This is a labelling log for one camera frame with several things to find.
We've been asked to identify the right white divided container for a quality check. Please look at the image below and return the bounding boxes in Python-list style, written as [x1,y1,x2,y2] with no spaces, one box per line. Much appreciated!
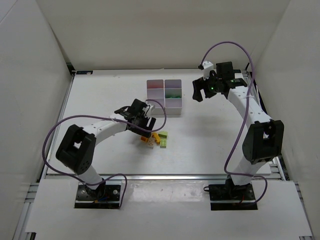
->
[164,79,183,115]

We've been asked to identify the cream lego brick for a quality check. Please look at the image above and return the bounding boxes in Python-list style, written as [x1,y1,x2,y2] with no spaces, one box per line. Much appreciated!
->
[146,137,156,149]

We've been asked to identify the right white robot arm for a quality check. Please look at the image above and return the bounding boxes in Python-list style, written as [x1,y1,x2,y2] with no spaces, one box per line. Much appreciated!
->
[192,61,284,187]

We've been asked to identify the red curved lego brick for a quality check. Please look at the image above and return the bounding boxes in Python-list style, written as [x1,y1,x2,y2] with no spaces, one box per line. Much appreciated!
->
[147,84,163,89]

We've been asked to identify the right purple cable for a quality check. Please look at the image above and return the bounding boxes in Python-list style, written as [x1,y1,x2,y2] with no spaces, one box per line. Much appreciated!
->
[199,41,269,206]

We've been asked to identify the yellow curved lego brick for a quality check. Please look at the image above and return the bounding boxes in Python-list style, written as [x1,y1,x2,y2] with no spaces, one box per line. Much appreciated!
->
[152,132,161,145]

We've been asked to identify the light green lego brick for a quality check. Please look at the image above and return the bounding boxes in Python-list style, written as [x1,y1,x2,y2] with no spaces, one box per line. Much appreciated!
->
[159,138,167,149]

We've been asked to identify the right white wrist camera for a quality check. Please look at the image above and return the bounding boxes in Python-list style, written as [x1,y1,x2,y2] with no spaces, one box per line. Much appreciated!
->
[198,60,214,80]

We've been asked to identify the purple cable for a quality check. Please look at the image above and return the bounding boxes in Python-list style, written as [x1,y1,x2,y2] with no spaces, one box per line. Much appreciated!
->
[42,98,167,208]
[199,41,269,206]

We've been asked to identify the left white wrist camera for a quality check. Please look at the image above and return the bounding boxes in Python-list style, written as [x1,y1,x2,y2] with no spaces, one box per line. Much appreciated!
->
[143,104,155,118]

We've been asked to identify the left white divided container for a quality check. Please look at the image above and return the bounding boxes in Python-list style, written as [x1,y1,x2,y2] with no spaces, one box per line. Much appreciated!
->
[146,79,165,116]

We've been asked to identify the orange lego brick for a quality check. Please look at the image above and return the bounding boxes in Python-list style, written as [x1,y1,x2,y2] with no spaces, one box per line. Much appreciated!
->
[140,136,149,143]

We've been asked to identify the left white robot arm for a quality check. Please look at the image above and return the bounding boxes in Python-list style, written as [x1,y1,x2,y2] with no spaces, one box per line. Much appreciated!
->
[55,99,156,190]

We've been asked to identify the light green curved lego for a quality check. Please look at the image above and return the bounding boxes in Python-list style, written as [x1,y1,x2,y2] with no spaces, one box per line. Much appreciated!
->
[158,131,168,139]

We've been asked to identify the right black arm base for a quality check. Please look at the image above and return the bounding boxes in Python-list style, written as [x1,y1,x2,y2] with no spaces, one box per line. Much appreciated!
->
[203,181,258,211]

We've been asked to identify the white divided container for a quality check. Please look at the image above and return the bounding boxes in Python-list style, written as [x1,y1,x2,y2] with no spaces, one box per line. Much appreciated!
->
[146,79,165,116]
[164,79,183,115]

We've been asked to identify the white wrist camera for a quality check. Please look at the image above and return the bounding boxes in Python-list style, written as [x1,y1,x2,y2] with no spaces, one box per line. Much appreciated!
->
[143,104,155,118]
[198,60,214,80]

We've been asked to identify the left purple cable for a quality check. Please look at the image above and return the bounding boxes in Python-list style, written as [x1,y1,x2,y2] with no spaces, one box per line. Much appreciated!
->
[42,98,167,208]

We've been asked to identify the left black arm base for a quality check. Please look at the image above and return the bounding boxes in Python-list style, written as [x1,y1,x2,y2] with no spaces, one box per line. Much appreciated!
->
[74,184,122,209]

